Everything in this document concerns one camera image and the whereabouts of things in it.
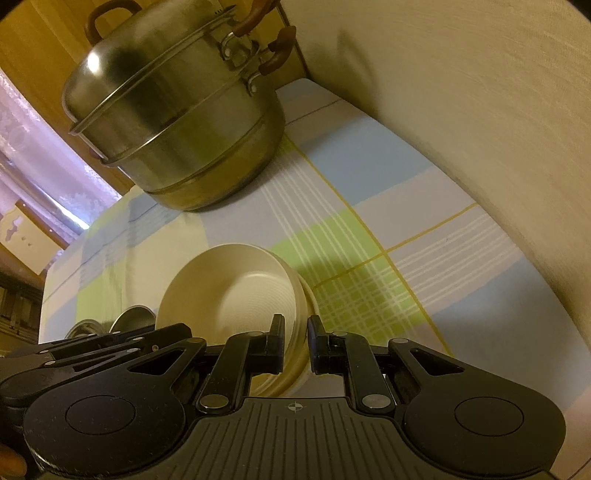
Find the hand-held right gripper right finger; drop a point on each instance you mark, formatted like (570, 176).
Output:
(318, 355)

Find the cream plastic bowl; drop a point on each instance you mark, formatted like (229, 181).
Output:
(231, 295)

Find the stainless steel plate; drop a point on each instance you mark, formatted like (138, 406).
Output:
(85, 328)

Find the stainless steel steamer pot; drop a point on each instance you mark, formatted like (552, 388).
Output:
(175, 129)

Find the small stainless steel bowl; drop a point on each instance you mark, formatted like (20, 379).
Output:
(131, 318)

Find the wooden chair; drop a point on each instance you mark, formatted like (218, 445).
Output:
(27, 230)

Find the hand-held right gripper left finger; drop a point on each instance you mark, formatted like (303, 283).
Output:
(276, 350)

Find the dark storage rack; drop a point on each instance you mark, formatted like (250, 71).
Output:
(18, 309)

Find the checked tablecloth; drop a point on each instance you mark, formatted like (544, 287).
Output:
(415, 258)

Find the person's left hand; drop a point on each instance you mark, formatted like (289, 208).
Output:
(10, 460)

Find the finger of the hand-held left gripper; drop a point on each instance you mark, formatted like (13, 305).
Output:
(83, 359)
(138, 333)

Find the purple lace curtain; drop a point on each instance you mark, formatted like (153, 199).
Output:
(41, 152)

